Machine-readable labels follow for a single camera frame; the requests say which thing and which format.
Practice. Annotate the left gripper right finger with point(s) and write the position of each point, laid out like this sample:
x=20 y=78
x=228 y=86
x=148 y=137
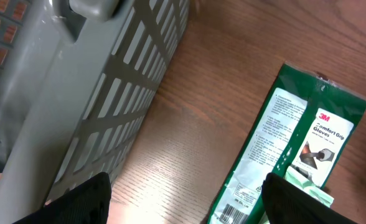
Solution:
x=286 y=204

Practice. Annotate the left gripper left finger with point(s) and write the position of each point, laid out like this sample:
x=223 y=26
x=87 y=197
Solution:
x=89 y=203

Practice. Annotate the mint green wipes pack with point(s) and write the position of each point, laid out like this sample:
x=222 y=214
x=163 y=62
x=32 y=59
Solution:
x=299 y=181

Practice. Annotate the green 3M gloves package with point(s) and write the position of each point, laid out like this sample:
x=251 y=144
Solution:
x=305 y=122

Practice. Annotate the grey plastic mesh basket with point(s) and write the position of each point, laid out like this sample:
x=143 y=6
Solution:
x=76 y=80

